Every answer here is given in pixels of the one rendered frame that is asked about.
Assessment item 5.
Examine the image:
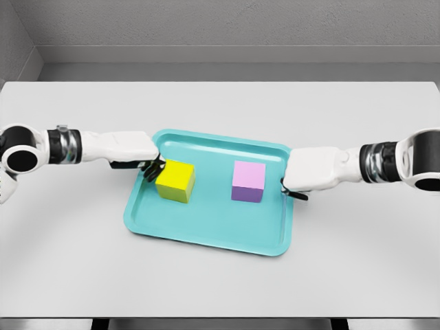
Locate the pink purple cube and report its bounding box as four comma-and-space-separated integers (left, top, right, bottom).
230, 160, 267, 204

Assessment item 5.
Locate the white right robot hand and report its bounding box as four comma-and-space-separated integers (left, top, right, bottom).
280, 146, 344, 201

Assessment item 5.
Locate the turquoise tray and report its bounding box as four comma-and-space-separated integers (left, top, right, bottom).
123, 129, 295, 258

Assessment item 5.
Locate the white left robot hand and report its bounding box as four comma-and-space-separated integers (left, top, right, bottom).
107, 131, 166, 182

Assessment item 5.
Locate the yellow cube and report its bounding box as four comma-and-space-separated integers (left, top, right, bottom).
155, 159, 196, 205

